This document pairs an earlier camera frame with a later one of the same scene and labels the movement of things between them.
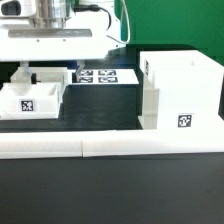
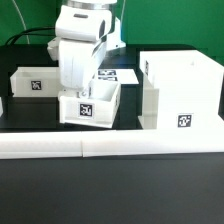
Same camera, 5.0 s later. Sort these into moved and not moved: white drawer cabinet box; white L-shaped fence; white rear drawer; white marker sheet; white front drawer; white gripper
Moved: white gripper; white front drawer
Not moved: white marker sheet; white rear drawer; white L-shaped fence; white drawer cabinet box
